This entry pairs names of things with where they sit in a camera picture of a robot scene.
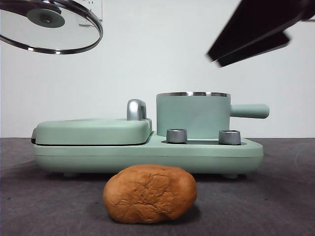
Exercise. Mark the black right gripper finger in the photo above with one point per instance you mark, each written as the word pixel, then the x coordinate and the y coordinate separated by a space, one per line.
pixel 261 22
pixel 256 50

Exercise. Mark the brown potato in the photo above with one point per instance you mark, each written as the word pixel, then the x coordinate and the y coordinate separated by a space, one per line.
pixel 150 194

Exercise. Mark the glass lid with green knob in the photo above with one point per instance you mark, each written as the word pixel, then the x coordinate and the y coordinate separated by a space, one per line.
pixel 46 19

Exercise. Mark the mint green steamer pot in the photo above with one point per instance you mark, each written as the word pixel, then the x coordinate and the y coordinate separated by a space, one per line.
pixel 192 115

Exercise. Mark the silver control knob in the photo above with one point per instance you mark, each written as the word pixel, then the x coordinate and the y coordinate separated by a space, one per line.
pixel 176 135
pixel 229 137

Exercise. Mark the mint green breakfast machine base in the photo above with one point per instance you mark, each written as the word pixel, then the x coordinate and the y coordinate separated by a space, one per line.
pixel 147 157

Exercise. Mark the mint green hinged griddle cover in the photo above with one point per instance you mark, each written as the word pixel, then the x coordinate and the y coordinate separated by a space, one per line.
pixel 91 131

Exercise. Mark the white wall socket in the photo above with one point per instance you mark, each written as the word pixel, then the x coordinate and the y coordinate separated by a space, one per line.
pixel 97 8

